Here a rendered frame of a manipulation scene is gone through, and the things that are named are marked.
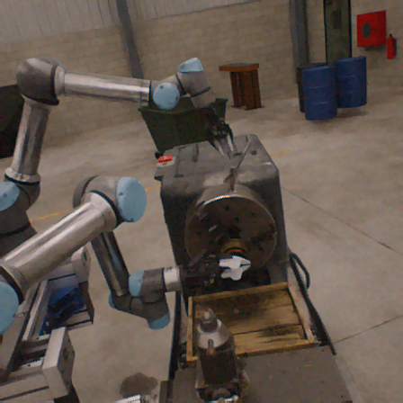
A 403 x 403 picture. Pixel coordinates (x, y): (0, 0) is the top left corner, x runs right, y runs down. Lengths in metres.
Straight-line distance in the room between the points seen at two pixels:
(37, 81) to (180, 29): 10.42
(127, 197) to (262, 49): 11.54
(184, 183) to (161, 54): 10.05
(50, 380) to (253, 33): 11.73
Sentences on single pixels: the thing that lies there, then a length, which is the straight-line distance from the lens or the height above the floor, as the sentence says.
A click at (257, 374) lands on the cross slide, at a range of 1.03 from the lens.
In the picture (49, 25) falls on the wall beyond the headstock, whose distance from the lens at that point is 11.24.
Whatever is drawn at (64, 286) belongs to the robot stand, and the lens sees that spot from 1.47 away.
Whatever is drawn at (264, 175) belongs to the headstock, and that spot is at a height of 1.23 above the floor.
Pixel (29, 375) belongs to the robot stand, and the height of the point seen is 1.10.
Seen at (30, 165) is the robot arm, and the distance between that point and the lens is 1.48.
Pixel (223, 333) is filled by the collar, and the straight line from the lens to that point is 0.89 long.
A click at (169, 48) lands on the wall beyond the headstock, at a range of 11.50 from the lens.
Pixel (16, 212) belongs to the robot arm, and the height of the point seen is 1.31.
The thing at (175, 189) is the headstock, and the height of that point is 1.23.
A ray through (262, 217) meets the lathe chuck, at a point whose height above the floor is 1.14.
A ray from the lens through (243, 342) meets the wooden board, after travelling 1.24.
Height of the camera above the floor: 1.72
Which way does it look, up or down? 22 degrees down
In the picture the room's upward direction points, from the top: 11 degrees counter-clockwise
